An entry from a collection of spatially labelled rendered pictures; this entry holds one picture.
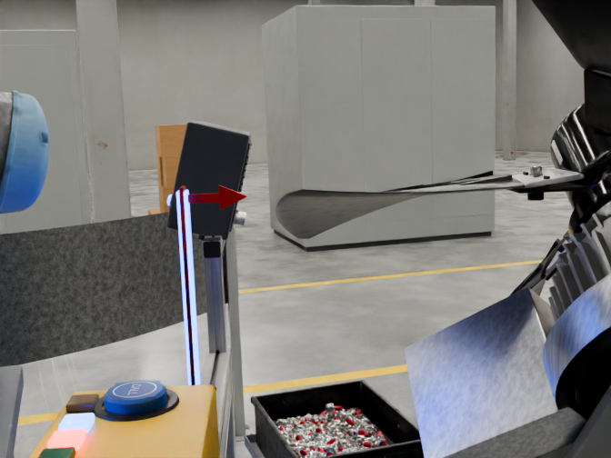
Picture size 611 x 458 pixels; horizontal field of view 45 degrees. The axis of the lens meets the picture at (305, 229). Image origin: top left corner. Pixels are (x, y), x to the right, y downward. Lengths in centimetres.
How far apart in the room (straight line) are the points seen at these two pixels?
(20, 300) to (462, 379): 180
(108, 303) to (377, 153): 490
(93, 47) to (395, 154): 330
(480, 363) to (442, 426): 7
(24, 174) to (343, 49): 635
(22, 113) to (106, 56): 421
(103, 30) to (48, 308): 283
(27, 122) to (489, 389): 49
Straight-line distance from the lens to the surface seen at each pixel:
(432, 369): 77
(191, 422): 47
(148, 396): 49
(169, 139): 873
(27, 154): 72
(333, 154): 694
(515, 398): 71
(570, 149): 79
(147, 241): 255
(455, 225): 749
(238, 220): 134
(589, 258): 66
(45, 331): 242
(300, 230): 81
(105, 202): 494
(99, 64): 493
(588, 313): 61
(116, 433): 47
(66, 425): 48
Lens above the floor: 125
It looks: 9 degrees down
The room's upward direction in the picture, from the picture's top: 2 degrees counter-clockwise
